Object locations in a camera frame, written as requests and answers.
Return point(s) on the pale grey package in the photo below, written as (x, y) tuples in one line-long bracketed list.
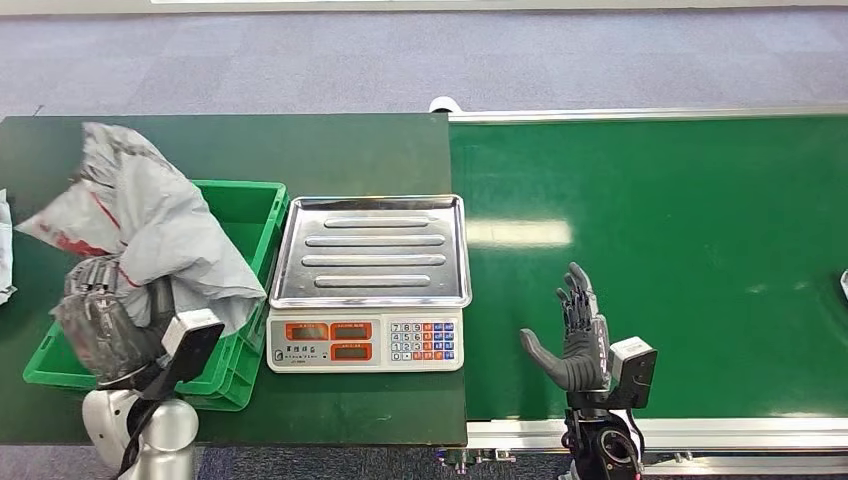
[(845, 283)]

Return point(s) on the steel scale tray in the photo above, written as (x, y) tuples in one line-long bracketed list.
[(374, 248)]

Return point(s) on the white plastic package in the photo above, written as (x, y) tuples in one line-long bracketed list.
[(4, 252)]

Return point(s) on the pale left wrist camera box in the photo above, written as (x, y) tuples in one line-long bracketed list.
[(192, 344)]

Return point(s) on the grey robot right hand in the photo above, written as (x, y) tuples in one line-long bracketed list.
[(583, 358)]

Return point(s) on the grey poly mailer red print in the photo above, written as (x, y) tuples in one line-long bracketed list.
[(166, 232)]

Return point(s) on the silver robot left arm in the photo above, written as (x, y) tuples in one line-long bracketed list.
[(166, 437)]

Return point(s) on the white electronic scale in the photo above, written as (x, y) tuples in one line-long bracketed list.
[(368, 341)]

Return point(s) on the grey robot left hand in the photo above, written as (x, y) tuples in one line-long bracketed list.
[(106, 331)]

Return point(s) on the white round conveyor end cap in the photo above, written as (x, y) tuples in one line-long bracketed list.
[(444, 104)]

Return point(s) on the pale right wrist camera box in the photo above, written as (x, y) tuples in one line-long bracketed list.
[(632, 371)]

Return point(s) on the green conveyor belt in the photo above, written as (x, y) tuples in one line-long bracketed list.
[(662, 199)]

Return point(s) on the metal conveyor bracket with bolts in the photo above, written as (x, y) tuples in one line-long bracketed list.
[(474, 457)]

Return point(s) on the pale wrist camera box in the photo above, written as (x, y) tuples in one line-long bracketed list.
[(192, 344), (632, 371)]

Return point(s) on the green plastic crate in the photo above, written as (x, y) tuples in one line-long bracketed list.
[(255, 212)]

